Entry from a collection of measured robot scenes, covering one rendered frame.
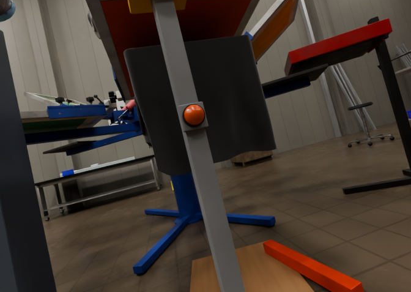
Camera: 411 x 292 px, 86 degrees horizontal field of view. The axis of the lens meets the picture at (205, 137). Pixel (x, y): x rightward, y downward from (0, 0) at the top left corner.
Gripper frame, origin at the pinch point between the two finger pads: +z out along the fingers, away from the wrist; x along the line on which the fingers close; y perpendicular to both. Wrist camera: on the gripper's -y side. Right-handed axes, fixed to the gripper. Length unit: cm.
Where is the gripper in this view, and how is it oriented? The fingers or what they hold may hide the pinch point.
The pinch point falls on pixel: (106, 36)
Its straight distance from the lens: 97.5
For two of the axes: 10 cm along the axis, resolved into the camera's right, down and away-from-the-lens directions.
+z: 2.7, 9.5, -1.6
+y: 1.9, -2.2, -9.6
